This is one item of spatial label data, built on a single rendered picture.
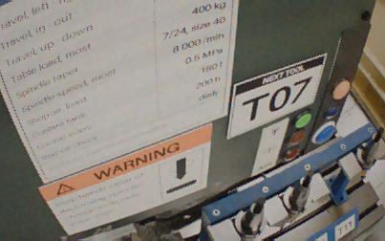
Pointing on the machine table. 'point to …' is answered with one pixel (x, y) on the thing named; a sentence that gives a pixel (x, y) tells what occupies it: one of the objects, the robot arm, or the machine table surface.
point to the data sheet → (107, 73)
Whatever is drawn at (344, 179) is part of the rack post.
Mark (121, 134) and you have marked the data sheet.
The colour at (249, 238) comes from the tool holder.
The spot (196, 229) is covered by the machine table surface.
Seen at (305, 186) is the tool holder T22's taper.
